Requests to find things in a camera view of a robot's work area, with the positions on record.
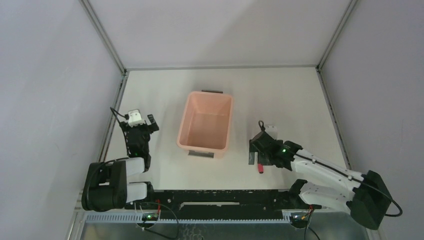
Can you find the aluminium frame rail right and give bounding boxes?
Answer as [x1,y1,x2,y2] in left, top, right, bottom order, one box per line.
[316,0,382,240]

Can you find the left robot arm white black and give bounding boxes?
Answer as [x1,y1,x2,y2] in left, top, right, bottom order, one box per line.
[81,113,159,212]

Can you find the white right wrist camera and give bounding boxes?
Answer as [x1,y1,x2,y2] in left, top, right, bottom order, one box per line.
[265,125,278,140]

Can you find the aluminium frame rail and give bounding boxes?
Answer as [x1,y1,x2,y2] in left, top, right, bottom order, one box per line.
[316,0,382,240]
[65,0,129,240]
[126,64,317,72]

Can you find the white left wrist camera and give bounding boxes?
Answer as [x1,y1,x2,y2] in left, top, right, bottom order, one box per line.
[127,109,144,127]

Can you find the aluminium frame rail back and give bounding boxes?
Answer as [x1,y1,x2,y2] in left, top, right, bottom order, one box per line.
[126,64,317,72]

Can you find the grey slotted cable duct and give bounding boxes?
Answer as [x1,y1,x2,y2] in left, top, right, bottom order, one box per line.
[84,211,296,224]

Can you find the pink plastic bin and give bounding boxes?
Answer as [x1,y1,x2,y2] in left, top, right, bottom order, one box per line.
[176,91,234,159]

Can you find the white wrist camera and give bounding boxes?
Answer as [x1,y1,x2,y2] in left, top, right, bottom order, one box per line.
[265,125,278,140]
[127,109,144,127]

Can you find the red handled screwdriver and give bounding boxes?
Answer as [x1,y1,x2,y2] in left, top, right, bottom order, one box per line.
[257,163,264,174]

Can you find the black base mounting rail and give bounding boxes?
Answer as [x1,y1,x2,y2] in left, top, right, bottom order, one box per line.
[124,189,321,219]

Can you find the aluminium frame rail left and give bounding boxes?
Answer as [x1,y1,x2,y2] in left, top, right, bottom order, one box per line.
[65,0,129,240]

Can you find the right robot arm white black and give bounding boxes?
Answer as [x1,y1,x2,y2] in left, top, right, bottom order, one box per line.
[249,131,394,230]

